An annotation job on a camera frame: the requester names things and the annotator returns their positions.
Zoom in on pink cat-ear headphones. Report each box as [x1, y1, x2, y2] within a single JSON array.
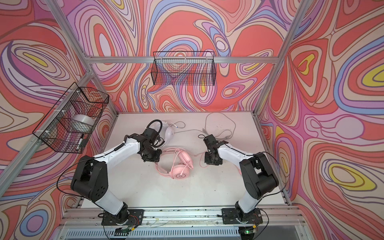
[[155, 148, 194, 180]]

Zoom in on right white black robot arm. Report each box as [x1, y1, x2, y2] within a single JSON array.
[[203, 135, 280, 217]]

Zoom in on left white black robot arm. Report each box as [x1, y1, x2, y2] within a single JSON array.
[[71, 127, 162, 221]]

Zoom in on white headphones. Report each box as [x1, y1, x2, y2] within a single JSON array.
[[159, 121, 175, 149]]

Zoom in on white tape roll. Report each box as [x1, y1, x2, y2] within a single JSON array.
[[71, 114, 95, 134]]

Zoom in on black marker in basket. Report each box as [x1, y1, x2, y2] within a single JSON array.
[[76, 137, 88, 152]]

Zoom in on grey white headphone cable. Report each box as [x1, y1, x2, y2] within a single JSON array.
[[169, 112, 237, 142]]

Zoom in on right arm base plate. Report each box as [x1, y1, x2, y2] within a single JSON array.
[[218, 208, 263, 226]]

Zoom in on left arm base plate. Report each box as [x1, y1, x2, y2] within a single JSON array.
[[102, 209, 144, 227]]

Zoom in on black wire basket left wall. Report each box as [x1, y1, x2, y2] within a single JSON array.
[[33, 83, 110, 154]]

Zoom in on black wire basket wall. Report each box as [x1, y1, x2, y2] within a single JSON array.
[[33, 83, 110, 154], [151, 51, 217, 87]]

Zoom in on black wire basket back wall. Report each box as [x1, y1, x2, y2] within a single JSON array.
[[151, 51, 217, 87]]

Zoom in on aluminium front rail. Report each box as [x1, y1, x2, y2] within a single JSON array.
[[60, 205, 307, 228]]

